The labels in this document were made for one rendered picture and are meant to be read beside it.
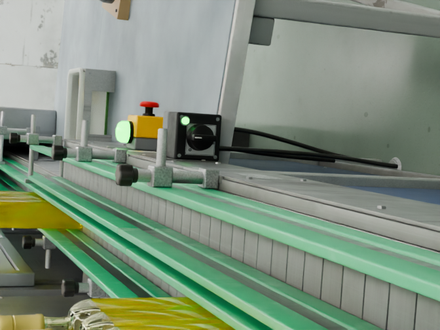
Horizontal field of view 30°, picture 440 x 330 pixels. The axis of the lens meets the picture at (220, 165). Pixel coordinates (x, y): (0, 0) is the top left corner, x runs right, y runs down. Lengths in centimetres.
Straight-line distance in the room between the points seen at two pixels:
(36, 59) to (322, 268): 499
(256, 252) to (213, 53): 61
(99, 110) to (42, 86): 359
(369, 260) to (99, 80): 162
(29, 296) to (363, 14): 87
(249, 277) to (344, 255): 30
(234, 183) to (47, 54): 476
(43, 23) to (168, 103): 408
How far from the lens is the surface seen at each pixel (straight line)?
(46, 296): 176
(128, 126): 165
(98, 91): 213
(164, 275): 97
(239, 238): 98
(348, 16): 153
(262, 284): 85
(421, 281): 51
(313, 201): 82
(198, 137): 134
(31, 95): 569
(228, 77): 141
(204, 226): 109
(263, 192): 92
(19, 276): 178
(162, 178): 102
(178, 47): 166
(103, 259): 149
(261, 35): 146
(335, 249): 60
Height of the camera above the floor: 126
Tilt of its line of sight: 21 degrees down
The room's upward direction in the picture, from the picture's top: 87 degrees counter-clockwise
